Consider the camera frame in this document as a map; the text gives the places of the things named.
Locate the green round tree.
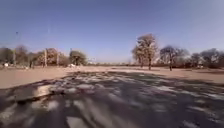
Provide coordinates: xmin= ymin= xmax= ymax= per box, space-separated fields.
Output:
xmin=68 ymin=49 xmax=88 ymax=67

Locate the tall brown-leaved tree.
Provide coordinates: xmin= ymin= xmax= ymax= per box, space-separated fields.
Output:
xmin=130 ymin=32 xmax=158 ymax=71

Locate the dark bare tree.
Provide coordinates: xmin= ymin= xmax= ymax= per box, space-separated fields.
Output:
xmin=159 ymin=45 xmax=190 ymax=72

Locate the clump of brown trees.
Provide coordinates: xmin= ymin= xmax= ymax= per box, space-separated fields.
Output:
xmin=27 ymin=47 xmax=70 ymax=69

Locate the pale pole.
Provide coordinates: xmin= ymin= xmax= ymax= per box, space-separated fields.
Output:
xmin=43 ymin=48 xmax=48 ymax=68

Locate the row of distant trees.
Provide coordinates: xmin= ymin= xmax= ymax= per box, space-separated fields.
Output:
xmin=181 ymin=47 xmax=224 ymax=70

